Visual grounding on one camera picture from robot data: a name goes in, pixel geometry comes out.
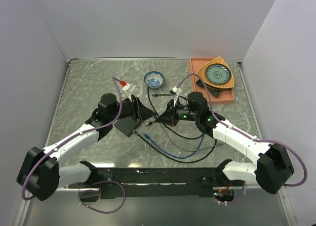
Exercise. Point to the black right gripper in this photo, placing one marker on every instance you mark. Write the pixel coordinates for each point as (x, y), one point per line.
(169, 116)

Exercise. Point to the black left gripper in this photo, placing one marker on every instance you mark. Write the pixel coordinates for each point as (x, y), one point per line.
(139, 112)

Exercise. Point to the black network switch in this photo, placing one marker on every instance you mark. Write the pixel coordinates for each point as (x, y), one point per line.
(126, 125)

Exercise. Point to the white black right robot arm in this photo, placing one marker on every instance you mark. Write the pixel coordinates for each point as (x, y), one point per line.
(269, 165)

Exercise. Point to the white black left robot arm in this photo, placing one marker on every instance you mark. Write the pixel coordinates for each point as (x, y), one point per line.
(43, 170)

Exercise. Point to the blue white porcelain bowl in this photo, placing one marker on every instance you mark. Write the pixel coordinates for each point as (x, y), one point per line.
(154, 79)

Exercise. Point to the dark blue triangular plate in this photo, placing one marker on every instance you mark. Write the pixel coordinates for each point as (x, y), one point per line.
(216, 92)

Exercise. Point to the pink plastic tray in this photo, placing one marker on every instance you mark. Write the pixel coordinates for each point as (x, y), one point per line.
(195, 63)

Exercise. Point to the yellow triangular woven plate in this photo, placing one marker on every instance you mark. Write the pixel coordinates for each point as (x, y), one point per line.
(217, 60)

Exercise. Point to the teal round patterned plate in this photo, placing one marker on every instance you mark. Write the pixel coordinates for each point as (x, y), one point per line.
(218, 74)

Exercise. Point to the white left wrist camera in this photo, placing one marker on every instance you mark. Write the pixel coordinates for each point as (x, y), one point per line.
(128, 88)

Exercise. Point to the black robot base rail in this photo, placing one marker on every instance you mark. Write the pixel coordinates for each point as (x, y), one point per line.
(148, 182)

